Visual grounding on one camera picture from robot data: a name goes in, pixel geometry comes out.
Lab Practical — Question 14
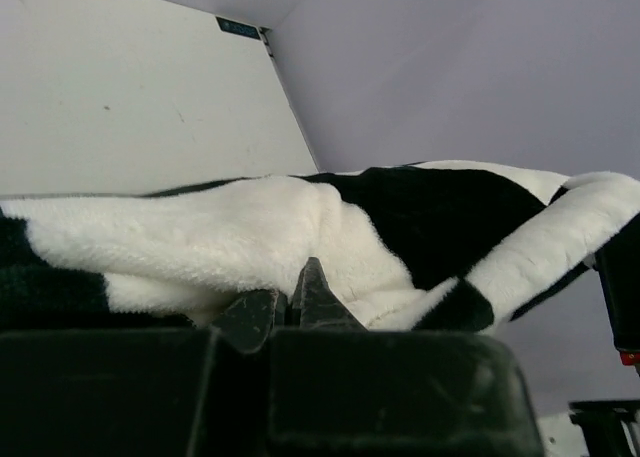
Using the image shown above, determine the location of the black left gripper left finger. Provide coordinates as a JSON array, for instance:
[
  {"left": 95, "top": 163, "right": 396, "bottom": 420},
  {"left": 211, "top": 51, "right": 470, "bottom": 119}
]
[{"left": 212, "top": 290, "right": 280, "bottom": 353}]

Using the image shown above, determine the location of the black white checkered pillowcase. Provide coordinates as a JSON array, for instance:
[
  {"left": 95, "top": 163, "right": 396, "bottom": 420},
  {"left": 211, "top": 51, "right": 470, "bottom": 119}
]
[{"left": 1, "top": 161, "right": 639, "bottom": 333}]

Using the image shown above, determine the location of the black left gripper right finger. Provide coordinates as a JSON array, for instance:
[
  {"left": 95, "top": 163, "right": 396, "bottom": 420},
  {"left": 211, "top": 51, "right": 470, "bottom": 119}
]
[{"left": 291, "top": 257, "right": 365, "bottom": 331}]

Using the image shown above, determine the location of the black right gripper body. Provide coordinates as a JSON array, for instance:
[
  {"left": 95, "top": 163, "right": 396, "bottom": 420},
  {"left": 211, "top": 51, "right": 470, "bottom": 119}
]
[{"left": 595, "top": 226, "right": 639, "bottom": 371}]

